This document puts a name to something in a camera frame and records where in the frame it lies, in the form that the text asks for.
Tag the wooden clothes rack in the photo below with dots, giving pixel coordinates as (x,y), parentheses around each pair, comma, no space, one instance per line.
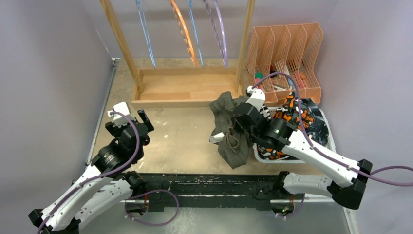
(180,87)

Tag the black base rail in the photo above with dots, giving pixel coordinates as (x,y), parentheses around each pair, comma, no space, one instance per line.
(261,192)

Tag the green pink small item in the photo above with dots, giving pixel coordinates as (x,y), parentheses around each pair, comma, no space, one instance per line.
(258,77)

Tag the black red small item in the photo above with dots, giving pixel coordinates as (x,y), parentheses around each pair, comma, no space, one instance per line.
(272,71)

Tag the orange pink small item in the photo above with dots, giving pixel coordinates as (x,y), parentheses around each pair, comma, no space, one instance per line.
(300,78)

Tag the orange hanger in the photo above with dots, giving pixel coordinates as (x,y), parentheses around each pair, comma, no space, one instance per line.
(184,31)

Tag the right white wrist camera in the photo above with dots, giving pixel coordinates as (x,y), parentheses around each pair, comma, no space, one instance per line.
(256,97)

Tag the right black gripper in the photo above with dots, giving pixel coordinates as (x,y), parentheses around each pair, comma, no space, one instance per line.
(237,127)

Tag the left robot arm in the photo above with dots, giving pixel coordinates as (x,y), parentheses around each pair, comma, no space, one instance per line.
(103,183)

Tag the lavender wavy hanger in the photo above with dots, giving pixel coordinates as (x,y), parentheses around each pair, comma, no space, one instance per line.
(219,30)

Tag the dark shark print shorts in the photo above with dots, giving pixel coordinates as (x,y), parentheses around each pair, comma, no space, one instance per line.
(314,122)

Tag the light blue wire hanger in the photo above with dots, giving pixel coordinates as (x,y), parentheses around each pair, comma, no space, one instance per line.
(141,13)

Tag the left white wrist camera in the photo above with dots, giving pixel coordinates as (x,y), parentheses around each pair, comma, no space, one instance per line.
(119,112)

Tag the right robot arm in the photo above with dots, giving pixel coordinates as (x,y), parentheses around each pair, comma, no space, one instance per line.
(344,180)

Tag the orange camouflage shorts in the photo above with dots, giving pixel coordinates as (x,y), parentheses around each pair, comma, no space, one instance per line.
(287,111)

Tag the olive green shorts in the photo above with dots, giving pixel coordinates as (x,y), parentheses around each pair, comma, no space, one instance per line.
(235,146)

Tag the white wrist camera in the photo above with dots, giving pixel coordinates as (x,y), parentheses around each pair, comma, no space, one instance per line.
(119,112)
(256,97)

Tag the white plastic basket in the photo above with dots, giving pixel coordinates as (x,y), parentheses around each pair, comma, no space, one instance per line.
(329,129)

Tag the white blue marker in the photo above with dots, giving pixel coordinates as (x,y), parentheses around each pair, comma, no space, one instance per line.
(281,83)

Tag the orange file organizer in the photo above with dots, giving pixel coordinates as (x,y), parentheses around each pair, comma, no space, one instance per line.
(289,48)

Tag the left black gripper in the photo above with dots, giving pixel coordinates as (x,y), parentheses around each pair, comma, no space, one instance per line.
(144,119)

